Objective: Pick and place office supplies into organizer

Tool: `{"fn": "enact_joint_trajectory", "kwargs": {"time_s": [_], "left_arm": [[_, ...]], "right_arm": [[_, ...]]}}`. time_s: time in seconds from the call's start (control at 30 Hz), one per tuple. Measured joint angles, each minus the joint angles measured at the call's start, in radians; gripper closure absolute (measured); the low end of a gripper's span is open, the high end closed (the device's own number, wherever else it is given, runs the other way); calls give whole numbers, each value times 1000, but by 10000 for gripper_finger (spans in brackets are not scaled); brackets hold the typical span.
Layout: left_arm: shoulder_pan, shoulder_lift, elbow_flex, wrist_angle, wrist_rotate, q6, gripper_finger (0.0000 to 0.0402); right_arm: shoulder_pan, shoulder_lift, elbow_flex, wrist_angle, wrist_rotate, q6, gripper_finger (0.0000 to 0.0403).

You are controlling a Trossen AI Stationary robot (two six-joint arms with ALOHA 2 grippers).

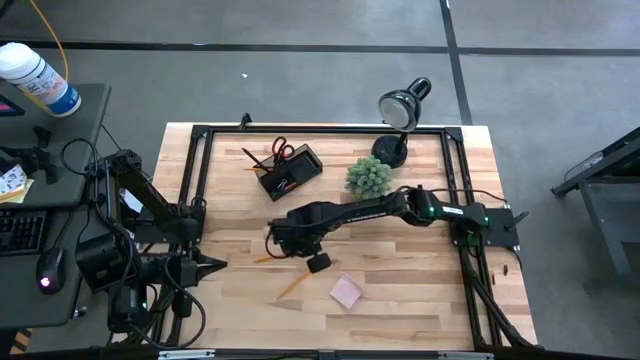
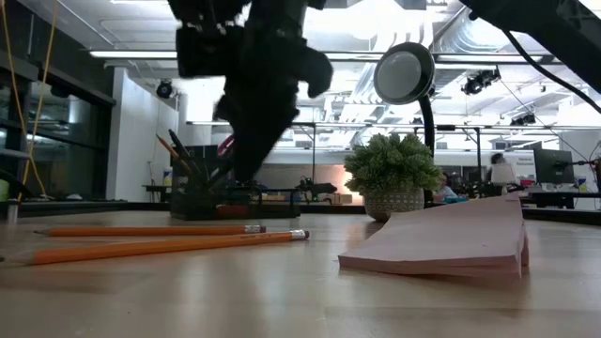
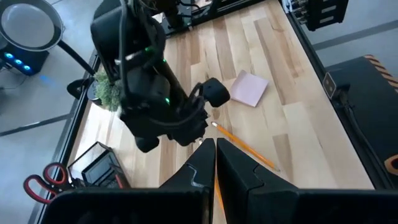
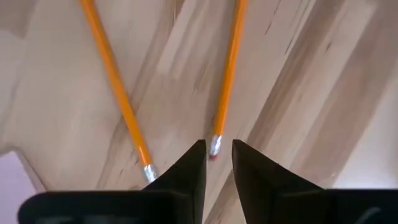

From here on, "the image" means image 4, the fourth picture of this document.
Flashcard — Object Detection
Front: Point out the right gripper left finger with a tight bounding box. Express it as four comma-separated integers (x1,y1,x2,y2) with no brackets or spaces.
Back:
17,139,208,224

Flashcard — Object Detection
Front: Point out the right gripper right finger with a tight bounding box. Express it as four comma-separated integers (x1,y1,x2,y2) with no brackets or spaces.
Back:
232,139,398,224

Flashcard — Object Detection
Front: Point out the orange pencil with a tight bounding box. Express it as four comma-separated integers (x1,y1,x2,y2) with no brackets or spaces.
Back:
208,0,249,161
80,0,159,184

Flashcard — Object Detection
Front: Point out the pink sticky note pad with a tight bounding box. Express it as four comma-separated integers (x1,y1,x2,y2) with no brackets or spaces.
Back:
0,151,39,224

